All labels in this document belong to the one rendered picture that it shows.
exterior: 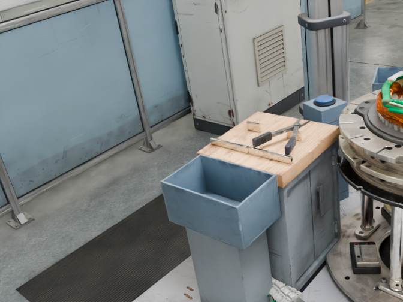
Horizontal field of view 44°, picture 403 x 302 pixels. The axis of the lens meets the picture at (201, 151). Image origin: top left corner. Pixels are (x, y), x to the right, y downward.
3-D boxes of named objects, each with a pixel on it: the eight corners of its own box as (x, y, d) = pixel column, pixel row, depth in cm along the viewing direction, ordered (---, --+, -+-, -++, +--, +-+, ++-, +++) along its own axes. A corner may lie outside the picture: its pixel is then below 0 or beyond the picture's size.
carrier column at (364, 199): (370, 235, 104) (370, 148, 95) (358, 232, 106) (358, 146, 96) (375, 228, 106) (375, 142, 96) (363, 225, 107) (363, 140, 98)
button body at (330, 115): (349, 196, 121) (347, 102, 110) (326, 207, 119) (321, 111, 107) (330, 185, 127) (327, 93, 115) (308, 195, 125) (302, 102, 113)
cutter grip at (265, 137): (255, 148, 87) (254, 139, 87) (252, 146, 88) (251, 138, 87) (272, 139, 89) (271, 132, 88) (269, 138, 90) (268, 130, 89)
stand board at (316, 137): (283, 188, 81) (282, 175, 80) (198, 163, 94) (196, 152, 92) (340, 137, 94) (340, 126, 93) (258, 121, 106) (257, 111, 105)
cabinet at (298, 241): (294, 302, 94) (283, 187, 82) (219, 268, 105) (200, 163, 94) (342, 245, 106) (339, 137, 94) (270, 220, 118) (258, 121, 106)
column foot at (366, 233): (381, 225, 107) (381, 221, 106) (365, 241, 103) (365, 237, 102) (368, 220, 109) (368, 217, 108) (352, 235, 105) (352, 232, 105)
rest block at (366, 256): (375, 248, 98) (375, 240, 97) (379, 267, 93) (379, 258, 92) (353, 249, 99) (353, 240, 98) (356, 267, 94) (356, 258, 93)
